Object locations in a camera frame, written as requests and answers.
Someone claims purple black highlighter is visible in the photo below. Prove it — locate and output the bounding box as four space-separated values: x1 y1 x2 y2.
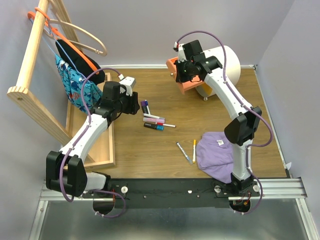
140 101 149 114

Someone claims orange top drawer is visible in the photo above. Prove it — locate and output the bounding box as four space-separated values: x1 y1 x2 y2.
166 57 204 95

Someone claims blue capped white marker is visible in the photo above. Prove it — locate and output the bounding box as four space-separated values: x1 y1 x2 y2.
144 100 151 115

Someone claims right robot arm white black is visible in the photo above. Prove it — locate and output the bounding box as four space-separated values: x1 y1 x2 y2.
173 40 262 196

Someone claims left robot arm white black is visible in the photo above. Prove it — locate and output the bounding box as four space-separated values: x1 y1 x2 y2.
45 76 140 198

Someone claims pink highlighter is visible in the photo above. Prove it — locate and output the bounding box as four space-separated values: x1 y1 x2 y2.
142 117 165 124

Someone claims black blue capped highlighter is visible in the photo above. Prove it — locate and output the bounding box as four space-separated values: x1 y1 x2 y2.
143 122 164 131

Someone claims red capped white marker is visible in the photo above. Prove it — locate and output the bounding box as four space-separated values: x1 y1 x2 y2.
155 122 177 128

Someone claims wooden tray base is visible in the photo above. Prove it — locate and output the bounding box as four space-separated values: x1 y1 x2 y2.
61 72 117 174

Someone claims wooden hanger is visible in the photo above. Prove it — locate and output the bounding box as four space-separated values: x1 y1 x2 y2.
42 0 108 57

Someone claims blue shark pattern garment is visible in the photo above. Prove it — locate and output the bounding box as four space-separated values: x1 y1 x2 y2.
55 54 103 113

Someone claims yellow white pen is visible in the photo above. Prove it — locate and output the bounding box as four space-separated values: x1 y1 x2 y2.
192 139 197 164

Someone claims grey silver pen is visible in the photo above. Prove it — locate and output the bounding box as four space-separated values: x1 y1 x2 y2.
176 142 192 164

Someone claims black garment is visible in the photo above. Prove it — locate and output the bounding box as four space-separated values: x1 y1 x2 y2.
55 39 106 85

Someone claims purple cloth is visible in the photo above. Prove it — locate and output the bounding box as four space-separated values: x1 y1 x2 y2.
196 132 234 184

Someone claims wooden clothes rack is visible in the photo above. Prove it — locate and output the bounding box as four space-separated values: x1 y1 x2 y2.
6 0 96 165

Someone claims orange hanger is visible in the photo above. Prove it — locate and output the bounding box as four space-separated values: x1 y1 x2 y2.
34 7 98 75

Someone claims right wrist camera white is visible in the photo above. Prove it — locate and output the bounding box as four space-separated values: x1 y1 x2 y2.
173 41 187 63

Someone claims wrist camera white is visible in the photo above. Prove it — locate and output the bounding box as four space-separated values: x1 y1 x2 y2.
173 41 187 63
119 76 136 96

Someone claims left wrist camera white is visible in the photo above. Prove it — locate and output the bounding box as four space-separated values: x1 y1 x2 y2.
119 76 136 96

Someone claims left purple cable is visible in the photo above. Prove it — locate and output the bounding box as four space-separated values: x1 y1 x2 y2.
59 67 125 203

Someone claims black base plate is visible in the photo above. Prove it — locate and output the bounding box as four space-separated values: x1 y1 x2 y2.
83 178 260 214

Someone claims aluminium rail frame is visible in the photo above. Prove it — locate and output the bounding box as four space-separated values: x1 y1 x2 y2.
28 144 312 240

